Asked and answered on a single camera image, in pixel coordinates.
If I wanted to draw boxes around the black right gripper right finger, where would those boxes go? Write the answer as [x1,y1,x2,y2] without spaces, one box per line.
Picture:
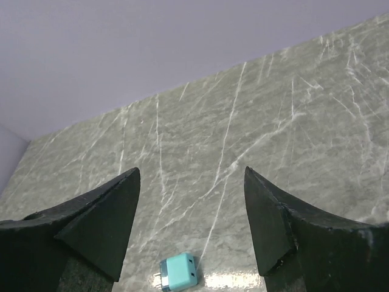
[244,167,388,291]

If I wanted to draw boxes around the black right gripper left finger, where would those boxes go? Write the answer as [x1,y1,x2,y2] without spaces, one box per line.
[1,168,140,291]

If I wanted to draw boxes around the teal USB charger plug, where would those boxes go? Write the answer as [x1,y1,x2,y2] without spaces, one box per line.
[153,252,198,291]

